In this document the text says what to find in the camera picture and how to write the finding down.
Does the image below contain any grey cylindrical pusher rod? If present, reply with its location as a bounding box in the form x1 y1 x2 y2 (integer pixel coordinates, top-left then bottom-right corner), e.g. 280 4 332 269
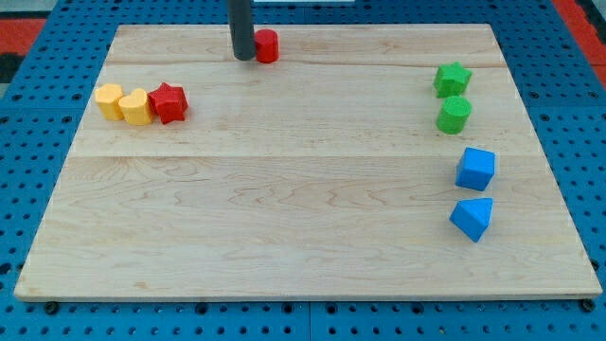
226 0 256 61

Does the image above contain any red cylinder block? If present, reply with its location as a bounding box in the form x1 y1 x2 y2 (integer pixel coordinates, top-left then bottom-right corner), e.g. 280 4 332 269
254 28 279 63

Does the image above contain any red star block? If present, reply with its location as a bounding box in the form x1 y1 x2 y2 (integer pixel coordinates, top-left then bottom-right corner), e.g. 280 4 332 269
148 82 188 124

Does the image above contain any green star block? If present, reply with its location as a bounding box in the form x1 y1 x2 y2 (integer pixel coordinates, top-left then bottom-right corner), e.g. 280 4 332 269
433 62 473 98

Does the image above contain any yellow heart block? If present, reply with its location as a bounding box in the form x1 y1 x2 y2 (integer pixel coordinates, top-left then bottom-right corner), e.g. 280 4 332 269
118 88 153 126

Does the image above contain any yellow hexagon block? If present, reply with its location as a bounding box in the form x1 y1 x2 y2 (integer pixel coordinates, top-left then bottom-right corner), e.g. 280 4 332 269
94 83 124 121

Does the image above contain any light wooden board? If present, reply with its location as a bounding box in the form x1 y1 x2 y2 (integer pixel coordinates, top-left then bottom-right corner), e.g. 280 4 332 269
14 24 602 302

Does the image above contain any green cylinder block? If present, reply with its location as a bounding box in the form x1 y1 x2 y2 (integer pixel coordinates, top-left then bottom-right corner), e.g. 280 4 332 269
437 96 472 135

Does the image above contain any blue cube block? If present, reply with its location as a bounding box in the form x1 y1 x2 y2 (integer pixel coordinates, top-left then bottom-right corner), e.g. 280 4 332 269
455 147 496 191

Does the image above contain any blue triangular prism block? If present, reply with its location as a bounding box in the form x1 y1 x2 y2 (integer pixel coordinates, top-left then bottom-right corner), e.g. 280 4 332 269
450 198 493 242

